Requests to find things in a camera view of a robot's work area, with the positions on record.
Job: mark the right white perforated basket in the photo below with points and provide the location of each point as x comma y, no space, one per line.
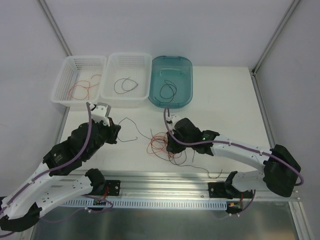
126,80

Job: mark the teal transparent plastic bin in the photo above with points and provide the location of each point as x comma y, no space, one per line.
171,83

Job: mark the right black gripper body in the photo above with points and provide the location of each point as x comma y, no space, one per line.
171,144

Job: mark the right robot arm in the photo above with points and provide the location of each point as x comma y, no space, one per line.
275,169

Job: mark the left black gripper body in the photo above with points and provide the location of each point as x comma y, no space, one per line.
113,133

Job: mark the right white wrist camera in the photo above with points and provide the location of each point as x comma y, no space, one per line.
172,120

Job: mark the white slotted cable duct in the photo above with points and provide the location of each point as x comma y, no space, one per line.
131,203

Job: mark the aluminium mounting rail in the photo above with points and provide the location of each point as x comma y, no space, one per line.
168,185

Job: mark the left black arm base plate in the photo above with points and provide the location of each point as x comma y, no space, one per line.
111,188

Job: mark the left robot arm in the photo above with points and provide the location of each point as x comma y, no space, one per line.
23,209

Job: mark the white perforated basket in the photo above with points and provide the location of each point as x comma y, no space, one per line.
79,81
126,80

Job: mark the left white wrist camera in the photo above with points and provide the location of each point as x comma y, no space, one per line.
100,113

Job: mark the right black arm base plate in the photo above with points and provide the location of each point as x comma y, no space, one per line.
216,190

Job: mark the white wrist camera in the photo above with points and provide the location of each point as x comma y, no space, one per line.
172,120
100,113

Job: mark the left white perforated basket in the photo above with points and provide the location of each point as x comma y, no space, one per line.
79,81

